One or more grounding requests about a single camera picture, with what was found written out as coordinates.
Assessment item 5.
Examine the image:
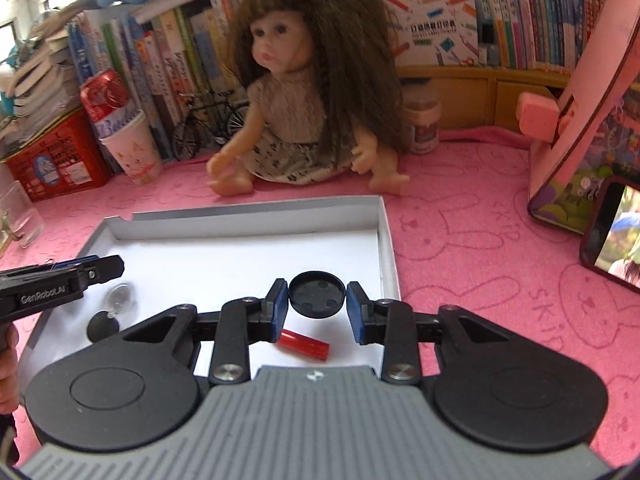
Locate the brown-haired doll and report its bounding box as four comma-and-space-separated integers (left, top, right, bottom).
206, 0, 412, 197

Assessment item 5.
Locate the small black round disc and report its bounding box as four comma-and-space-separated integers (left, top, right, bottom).
86, 311, 121, 343

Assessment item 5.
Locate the white paper cup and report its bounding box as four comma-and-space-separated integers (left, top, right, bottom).
98, 110, 164, 184

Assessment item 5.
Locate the white cardboard box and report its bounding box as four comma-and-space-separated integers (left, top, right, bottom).
22, 195, 402, 376

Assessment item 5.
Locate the brown-lidded plastic jar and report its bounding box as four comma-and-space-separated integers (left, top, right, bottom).
402, 82, 443, 156

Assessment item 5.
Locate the pink toy stand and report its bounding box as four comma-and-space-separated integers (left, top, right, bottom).
516, 0, 640, 236

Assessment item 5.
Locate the clear plastic cap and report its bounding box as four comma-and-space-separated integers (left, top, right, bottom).
104, 282, 137, 317

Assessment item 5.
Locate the white pencil-print box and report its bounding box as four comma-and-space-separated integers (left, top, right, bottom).
380, 0, 480, 67

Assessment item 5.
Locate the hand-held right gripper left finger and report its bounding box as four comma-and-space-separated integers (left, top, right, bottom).
120, 277, 291, 386

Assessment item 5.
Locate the pink printed tablecloth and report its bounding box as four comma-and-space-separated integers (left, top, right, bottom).
0, 125, 640, 466

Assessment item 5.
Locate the red soda can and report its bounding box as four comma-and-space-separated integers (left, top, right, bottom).
80, 70, 133, 136

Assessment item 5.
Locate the black round lid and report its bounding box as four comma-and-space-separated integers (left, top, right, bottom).
289, 271, 348, 320

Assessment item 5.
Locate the person's left hand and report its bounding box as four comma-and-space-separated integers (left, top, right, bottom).
0, 355, 22, 415

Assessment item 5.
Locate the red plastic crate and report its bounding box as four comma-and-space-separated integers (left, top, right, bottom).
2, 107, 112, 203

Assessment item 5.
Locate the red cylinder tube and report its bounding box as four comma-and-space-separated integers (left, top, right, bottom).
277, 329, 332, 362

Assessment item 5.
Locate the black model bicycle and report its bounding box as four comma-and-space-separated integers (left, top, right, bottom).
171, 90, 251, 162

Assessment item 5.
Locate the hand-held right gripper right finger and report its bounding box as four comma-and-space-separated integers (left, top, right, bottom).
346, 281, 521, 386

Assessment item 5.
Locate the clear glass cup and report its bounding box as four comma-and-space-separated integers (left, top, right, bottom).
0, 180, 45, 248

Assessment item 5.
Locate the row of upright books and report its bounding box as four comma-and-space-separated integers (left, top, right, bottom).
65, 0, 618, 161

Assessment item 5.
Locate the stack of books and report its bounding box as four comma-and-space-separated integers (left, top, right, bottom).
0, 5, 101, 161

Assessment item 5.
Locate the smartphone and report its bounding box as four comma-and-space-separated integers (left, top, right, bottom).
579, 176, 640, 295

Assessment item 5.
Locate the wooden desk organizer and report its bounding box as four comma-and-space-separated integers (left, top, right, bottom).
397, 65, 573, 131

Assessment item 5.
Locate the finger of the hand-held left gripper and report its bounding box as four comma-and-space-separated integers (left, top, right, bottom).
42, 256, 99, 268
75, 255, 126, 288

